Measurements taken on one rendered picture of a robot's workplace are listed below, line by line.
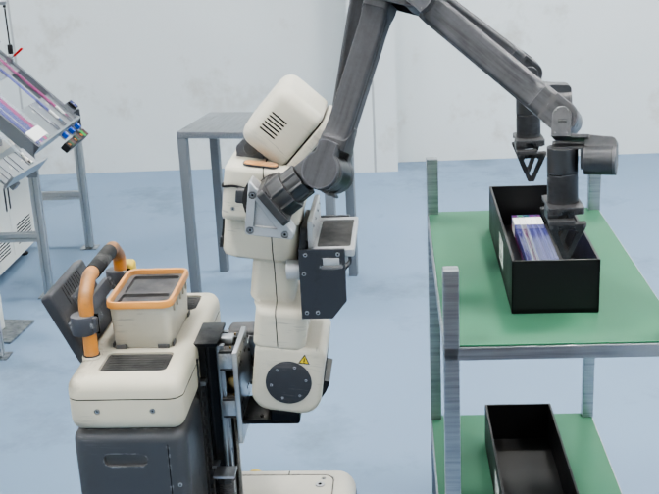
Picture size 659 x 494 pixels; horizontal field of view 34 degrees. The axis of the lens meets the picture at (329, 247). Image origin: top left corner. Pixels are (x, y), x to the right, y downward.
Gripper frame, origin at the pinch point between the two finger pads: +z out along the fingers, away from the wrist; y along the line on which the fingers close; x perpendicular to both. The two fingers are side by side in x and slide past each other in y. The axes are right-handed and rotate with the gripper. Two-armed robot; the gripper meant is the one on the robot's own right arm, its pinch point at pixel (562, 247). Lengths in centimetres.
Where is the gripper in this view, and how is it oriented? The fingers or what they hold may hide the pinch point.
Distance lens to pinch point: 209.6
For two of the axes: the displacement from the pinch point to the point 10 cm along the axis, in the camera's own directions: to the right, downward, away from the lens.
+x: -10.0, 0.5, 0.7
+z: 0.7, 9.5, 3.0
